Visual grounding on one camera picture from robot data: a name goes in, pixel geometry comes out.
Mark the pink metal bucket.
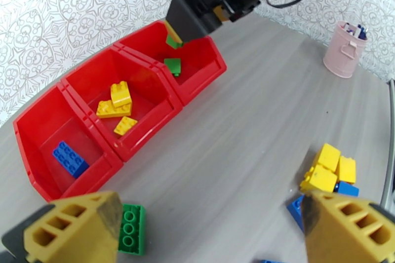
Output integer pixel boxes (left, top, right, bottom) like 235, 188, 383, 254
323, 20, 368, 78

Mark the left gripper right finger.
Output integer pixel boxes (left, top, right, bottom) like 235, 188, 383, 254
301, 191, 395, 263

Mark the small green lego brick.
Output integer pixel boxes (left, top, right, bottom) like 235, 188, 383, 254
165, 34, 185, 50
163, 57, 182, 78

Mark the small blue lego brick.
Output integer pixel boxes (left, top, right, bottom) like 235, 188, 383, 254
287, 194, 306, 232
333, 180, 360, 197

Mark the red plastic bin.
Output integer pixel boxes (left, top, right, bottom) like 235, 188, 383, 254
60, 46, 184, 162
114, 20, 228, 107
13, 81, 124, 204

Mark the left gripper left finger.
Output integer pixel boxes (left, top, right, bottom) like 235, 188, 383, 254
0, 190, 124, 263

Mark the large yellow lego brick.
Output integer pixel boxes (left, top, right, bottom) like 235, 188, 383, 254
96, 99, 133, 119

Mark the small yellow lego brick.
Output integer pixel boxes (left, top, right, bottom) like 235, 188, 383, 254
113, 115, 139, 136
110, 80, 133, 109
336, 155, 357, 184
313, 143, 342, 173
300, 163, 339, 194

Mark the large blue lego brick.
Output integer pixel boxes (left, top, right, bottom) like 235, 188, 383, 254
51, 141, 90, 179

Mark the large green lego brick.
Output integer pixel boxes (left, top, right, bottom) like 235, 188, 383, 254
118, 203, 147, 256

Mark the aluminium side rail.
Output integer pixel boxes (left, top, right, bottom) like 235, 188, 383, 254
380, 78, 395, 210

